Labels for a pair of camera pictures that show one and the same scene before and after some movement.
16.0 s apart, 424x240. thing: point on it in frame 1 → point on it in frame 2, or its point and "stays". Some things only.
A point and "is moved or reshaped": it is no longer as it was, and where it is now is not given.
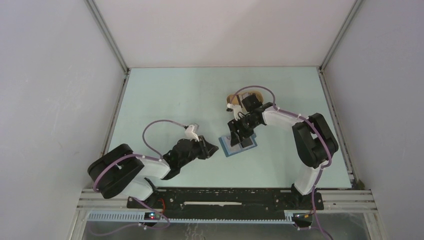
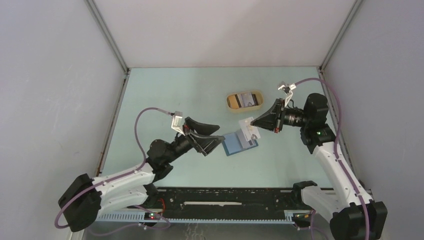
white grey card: [231, 149] is moved or reshaped
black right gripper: [236, 124] → [270, 120]
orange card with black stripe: [236, 100] stays
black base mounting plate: [228, 201] stays
